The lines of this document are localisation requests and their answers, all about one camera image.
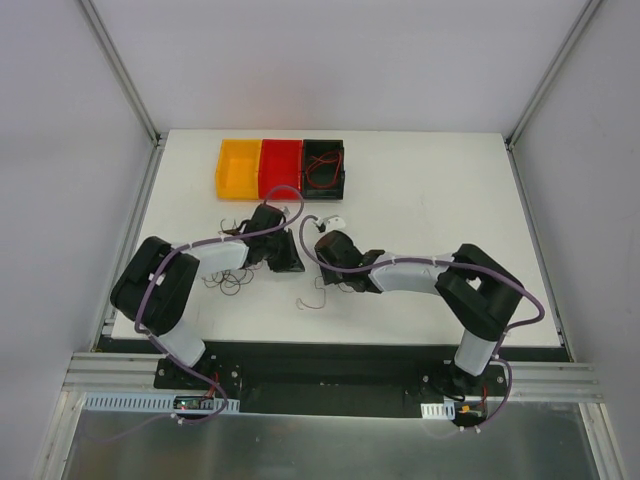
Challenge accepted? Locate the red plastic bin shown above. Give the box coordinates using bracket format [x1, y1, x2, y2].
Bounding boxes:
[258, 139, 303, 199]

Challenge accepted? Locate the red cable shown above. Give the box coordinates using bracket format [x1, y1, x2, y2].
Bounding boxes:
[305, 150, 345, 189]

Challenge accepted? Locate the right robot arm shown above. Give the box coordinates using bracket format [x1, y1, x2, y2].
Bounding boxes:
[314, 231, 524, 400]

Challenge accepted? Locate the yellow plastic bin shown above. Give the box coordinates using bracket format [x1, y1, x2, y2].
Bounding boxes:
[215, 139, 262, 200]

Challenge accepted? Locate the brown cable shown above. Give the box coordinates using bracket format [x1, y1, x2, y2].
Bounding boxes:
[294, 277, 329, 312]

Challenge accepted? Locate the black plastic bin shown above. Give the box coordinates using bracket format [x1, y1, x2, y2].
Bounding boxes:
[301, 139, 346, 200]

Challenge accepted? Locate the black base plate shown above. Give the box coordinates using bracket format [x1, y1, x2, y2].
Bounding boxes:
[152, 341, 507, 418]

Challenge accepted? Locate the cable bundle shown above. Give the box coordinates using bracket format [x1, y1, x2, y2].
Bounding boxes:
[200, 217, 266, 296]

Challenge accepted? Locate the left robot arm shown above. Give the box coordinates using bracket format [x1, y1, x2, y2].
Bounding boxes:
[110, 203, 304, 389]

